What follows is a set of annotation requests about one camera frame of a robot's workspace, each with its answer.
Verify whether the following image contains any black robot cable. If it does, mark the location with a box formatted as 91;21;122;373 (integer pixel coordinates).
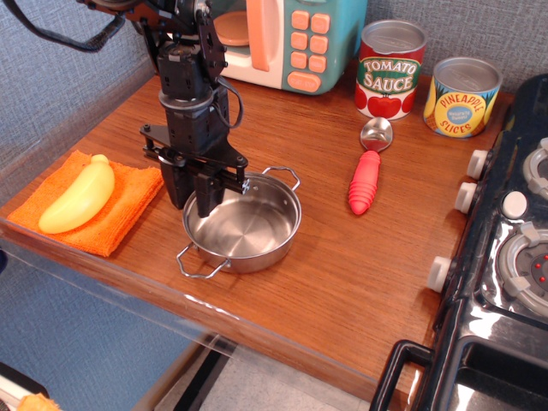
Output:
1;0;245;130

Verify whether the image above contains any red handled metal scoop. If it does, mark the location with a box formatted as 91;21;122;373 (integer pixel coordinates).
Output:
348;117;393;215

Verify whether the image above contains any toy microwave teal and white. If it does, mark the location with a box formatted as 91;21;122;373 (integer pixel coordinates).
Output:
212;1;367;95

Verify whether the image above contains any black toy stove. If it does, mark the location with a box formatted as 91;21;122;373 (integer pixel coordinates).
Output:
371;74;547;410

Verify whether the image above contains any white stove knob middle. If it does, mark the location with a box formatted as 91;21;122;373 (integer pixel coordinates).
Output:
454;182;477;214

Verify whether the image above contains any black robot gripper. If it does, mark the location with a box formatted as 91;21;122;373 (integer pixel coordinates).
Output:
140;93;249;217

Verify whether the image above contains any orange microwave turntable plate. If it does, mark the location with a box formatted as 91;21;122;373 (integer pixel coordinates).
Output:
214;10;249;47

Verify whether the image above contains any orange towel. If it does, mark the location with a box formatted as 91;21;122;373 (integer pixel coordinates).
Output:
7;151;164;257

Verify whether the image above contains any stainless steel pot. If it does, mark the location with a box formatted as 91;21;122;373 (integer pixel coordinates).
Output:
176;166;302;279

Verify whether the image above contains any tomato sauce can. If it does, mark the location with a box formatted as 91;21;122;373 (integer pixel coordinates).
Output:
354;20;427;120

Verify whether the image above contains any white stove knob top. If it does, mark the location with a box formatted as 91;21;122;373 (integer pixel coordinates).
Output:
467;150;489;180

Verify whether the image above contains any yellow toy banana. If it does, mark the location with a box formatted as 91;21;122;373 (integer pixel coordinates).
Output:
39;154;116;234

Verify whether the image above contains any white stove knob bottom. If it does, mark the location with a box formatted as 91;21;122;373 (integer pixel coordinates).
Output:
426;256;452;293

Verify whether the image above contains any white stove knob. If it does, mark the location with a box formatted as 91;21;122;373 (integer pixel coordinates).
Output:
467;150;489;180
426;256;452;293
454;182;477;214

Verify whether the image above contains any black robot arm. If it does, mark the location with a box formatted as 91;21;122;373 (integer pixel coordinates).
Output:
86;1;248;217

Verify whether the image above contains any orange object bottom left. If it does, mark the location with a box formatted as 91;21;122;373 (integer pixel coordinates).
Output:
16;393;61;411

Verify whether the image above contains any pineapple slices can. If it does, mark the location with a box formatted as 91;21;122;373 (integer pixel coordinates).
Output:
423;57;503;139

